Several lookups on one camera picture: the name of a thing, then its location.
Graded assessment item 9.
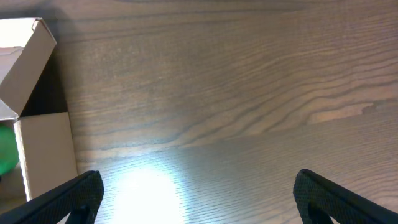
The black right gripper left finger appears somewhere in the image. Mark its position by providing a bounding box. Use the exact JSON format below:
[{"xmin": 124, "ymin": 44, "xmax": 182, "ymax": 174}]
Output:
[{"xmin": 1, "ymin": 170, "xmax": 104, "ymax": 224}]

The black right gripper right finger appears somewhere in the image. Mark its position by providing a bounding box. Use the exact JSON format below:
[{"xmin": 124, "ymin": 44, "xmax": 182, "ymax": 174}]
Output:
[{"xmin": 293, "ymin": 169, "xmax": 397, "ymax": 224}]

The green tape roll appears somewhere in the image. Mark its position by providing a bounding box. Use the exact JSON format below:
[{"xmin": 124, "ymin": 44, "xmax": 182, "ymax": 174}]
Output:
[{"xmin": 0, "ymin": 124, "xmax": 19, "ymax": 176}]

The cardboard box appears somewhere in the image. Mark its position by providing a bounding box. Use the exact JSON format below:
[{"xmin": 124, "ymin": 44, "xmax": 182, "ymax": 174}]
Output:
[{"xmin": 1, "ymin": 17, "xmax": 78, "ymax": 213}]

